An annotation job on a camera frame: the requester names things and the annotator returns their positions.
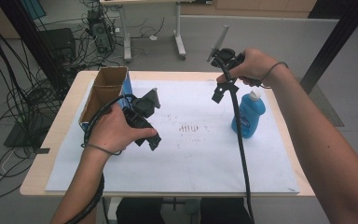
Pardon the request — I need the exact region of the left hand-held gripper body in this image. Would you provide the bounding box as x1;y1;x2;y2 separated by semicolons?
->
122;88;162;147

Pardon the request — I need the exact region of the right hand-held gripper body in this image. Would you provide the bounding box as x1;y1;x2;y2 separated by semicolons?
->
206;24;246;75

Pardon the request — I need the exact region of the blue bottle with white cap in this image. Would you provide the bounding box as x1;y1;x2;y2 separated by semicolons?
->
231;90;267;140

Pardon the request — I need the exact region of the person's left hand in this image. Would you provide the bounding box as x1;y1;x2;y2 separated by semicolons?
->
87;104;158;155

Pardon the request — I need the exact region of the person's right hand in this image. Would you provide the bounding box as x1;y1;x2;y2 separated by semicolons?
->
216;47;290;90

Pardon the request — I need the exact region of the white table mat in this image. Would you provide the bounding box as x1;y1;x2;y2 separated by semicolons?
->
45;78;301;195

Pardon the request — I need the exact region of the blue cardboard box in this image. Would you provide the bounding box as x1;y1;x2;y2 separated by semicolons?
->
78;65;134;133

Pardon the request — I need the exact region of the person's left leg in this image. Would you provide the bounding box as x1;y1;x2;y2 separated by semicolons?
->
115;197;165;224

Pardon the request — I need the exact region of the person's leg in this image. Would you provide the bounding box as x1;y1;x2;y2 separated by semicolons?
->
115;197;165;224
200;197;254;224

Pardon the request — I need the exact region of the light wooden table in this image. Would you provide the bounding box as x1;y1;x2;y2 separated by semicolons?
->
19;70;317;198

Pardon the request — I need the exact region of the computer tower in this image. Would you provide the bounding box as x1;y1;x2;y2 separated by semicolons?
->
86;7;117;54

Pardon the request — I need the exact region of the grey floor mat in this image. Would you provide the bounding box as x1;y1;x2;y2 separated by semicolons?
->
307;83;345;128

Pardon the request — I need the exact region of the person's right leg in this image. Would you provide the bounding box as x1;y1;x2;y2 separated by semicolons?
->
200;197;254;224

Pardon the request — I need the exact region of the black equipment case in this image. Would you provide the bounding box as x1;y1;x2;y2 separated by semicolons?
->
38;27;77;64

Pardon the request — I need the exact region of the black floor mat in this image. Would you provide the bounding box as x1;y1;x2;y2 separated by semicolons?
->
3;119;59;149

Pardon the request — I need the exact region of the grey left wrist cord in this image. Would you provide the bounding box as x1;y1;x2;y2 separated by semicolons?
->
80;142;123;157

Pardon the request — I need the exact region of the grey wrist cord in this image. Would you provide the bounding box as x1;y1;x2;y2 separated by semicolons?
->
80;142;123;157
259;61;290;90

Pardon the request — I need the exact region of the grey right wrist cord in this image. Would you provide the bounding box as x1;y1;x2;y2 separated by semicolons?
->
259;61;290;90

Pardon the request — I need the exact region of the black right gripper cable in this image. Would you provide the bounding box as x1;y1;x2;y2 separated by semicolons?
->
213;57;256;224

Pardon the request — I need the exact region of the white desk frame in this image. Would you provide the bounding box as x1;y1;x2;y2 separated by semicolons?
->
99;0;188;63

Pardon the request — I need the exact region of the black metal post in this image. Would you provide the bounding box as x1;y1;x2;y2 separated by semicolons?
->
0;0;72;91
299;0;358;95

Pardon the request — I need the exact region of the bundle of black floor cables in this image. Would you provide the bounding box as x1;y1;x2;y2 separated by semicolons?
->
0;0;85;202

